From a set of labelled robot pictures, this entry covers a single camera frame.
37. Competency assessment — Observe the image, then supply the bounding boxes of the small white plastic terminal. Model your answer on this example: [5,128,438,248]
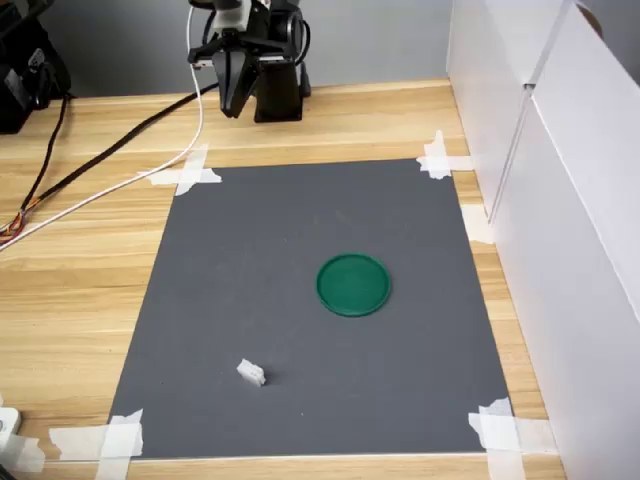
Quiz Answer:
[235,357,267,389]

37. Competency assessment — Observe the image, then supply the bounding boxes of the round green lid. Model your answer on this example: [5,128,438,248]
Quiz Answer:
[315,252,393,319]

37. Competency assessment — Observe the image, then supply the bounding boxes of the white masking tape cross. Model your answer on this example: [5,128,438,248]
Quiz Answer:
[467,397,559,480]
[416,129,476,181]
[137,143,224,197]
[48,408,145,480]

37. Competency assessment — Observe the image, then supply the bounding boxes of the dark grey mat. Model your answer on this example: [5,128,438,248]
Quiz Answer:
[107,158,516,459]

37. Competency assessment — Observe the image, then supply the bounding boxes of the black electronic device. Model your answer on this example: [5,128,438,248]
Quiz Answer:
[0,0,76,135]

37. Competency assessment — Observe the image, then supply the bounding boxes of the white partition panel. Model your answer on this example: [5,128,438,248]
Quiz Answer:
[489,0,640,480]
[446,0,576,221]

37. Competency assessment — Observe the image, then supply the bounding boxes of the white masking tape strip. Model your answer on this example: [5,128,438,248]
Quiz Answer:
[459,204,496,245]

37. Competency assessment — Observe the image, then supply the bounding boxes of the white tape piece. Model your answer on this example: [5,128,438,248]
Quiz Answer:
[0,433,46,474]

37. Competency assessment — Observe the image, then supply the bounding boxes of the white cable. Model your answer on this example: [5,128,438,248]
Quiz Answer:
[0,5,206,251]

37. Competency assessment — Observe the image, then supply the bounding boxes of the black braided cable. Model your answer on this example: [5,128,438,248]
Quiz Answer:
[0,83,221,246]
[17,94,71,214]

